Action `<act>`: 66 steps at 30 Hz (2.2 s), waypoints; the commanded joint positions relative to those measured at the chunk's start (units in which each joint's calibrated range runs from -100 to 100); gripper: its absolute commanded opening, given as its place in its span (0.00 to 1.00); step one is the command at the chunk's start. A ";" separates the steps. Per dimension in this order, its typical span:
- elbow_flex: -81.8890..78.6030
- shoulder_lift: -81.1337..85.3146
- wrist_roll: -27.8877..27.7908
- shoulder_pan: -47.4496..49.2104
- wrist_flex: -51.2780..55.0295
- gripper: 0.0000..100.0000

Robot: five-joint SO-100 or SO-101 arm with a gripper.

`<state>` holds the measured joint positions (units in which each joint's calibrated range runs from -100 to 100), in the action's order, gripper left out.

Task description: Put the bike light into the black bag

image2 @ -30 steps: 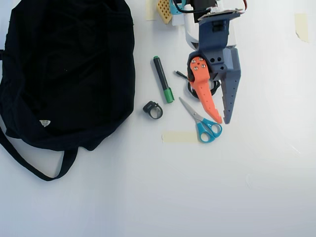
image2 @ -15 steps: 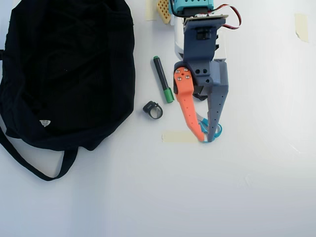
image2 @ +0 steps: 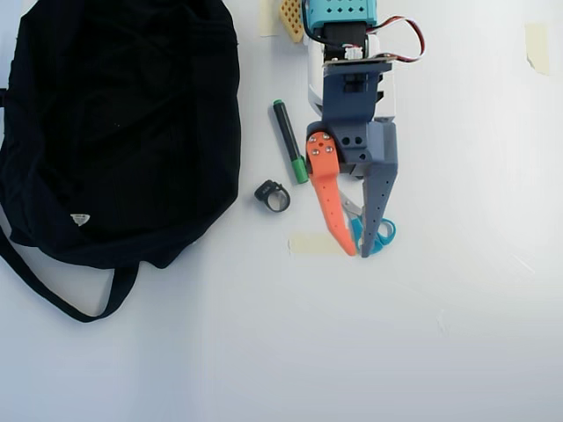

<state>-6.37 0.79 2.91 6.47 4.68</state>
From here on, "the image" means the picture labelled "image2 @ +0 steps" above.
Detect blue-grey gripper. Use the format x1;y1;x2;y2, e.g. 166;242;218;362
305;64;399;258

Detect yellow perforated robot base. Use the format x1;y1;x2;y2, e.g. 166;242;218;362
279;0;308;45

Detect black fabric bag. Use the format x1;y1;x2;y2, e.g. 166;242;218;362
0;0;243;324

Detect wide beige masking tape strip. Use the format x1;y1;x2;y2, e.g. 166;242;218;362
288;233;349;257

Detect black marker with green cap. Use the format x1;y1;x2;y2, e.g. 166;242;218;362
269;98;310;185

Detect narrow beige masking tape strip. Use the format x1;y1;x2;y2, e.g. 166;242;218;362
258;0;282;38

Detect torn beige masking tape piece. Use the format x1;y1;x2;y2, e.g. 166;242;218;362
523;23;552;75

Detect blue handled scissors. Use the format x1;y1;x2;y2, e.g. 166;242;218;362
337;187;398;257

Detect square camera circuit board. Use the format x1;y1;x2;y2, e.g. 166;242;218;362
322;54;393;70

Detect white red servo wires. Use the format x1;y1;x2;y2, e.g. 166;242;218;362
342;15;428;63

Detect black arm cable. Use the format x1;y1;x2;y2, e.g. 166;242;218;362
300;0;344;48

